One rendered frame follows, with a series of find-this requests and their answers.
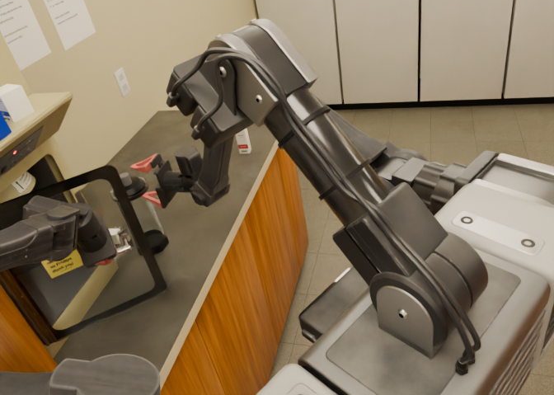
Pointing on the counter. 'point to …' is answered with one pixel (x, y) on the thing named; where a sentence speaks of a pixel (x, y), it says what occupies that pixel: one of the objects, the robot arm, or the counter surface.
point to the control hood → (49, 114)
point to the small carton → (14, 103)
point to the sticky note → (63, 265)
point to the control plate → (20, 151)
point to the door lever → (124, 246)
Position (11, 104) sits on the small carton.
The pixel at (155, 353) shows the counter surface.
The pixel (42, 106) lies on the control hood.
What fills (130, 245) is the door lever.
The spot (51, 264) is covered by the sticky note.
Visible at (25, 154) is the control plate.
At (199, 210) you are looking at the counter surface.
